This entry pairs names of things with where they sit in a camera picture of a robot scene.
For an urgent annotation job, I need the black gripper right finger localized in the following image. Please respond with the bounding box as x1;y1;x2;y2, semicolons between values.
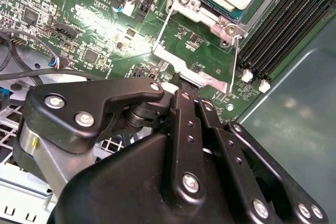
188;82;330;224

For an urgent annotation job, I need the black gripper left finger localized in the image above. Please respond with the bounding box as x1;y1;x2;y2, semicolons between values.
12;74;208;208

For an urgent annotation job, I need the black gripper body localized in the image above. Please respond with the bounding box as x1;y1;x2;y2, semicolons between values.
51;132;249;224

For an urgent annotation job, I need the metal socket cover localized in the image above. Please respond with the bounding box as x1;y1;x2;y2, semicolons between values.
151;1;249;94

